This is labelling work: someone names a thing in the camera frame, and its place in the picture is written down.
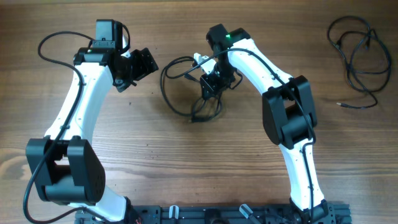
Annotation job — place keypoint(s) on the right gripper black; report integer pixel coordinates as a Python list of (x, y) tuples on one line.
[(214, 88)]

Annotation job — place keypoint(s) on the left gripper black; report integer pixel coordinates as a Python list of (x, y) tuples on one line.
[(143, 68)]

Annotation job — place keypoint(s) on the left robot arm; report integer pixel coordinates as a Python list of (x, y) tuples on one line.
[(65, 169)]

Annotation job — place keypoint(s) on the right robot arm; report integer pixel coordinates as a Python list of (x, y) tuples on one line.
[(220, 39)]

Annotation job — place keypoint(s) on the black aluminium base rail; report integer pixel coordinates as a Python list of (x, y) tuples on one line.
[(268, 214)]

